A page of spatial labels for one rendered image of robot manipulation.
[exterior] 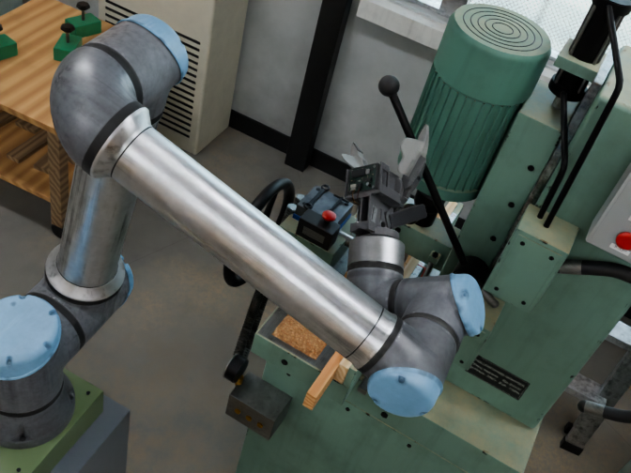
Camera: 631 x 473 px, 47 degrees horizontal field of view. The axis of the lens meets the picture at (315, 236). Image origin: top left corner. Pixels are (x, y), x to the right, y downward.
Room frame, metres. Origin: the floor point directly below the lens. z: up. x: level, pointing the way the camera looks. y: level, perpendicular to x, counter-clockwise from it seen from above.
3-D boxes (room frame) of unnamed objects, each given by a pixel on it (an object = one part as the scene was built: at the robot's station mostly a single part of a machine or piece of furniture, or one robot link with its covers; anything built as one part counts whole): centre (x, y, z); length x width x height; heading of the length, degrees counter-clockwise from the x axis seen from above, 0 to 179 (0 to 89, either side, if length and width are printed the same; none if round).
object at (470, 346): (0.95, -0.33, 1.02); 0.09 x 0.07 x 0.12; 163
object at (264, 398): (0.95, 0.02, 0.58); 0.12 x 0.08 x 0.08; 73
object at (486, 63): (1.15, -0.20, 1.35); 0.18 x 0.18 x 0.31
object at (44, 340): (0.76, 0.47, 0.82); 0.17 x 0.15 x 0.18; 167
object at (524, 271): (0.94, -0.36, 1.23); 0.09 x 0.08 x 0.15; 73
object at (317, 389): (1.07, -0.17, 0.92); 0.66 x 0.02 x 0.04; 163
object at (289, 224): (1.18, 0.00, 0.91); 0.15 x 0.14 x 0.09; 163
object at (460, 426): (1.12, -0.31, 0.76); 0.57 x 0.45 x 0.09; 73
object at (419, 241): (1.15, -0.21, 1.03); 0.14 x 0.07 x 0.09; 73
